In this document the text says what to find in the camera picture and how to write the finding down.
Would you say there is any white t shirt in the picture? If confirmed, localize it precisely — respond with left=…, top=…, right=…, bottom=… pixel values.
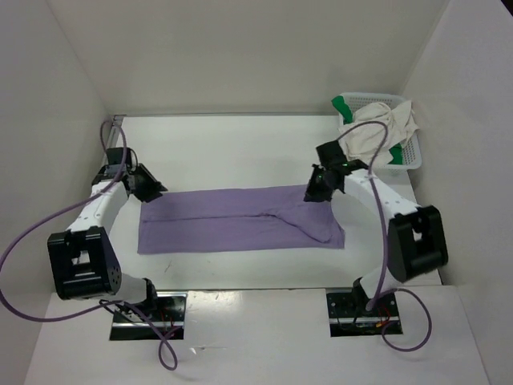
left=339, top=100, right=418, bottom=168

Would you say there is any green t shirt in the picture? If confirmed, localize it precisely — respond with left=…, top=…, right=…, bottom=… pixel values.
left=332, top=96, right=406, bottom=167

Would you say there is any white plastic basket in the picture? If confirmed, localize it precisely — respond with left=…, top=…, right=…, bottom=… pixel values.
left=337, top=92, right=422, bottom=173

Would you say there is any purple t shirt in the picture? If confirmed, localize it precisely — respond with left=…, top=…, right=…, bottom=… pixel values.
left=137, top=185, right=345, bottom=255

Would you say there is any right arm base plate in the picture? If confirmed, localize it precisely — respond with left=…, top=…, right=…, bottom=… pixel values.
left=325, top=288, right=402, bottom=338

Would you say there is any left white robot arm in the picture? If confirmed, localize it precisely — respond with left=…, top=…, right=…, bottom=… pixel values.
left=47, top=148, right=167, bottom=321

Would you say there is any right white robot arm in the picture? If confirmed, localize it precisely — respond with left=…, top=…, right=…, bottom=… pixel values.
left=304, top=140, right=448, bottom=315

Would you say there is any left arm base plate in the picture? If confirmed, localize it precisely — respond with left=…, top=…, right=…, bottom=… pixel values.
left=109, top=292, right=187, bottom=341

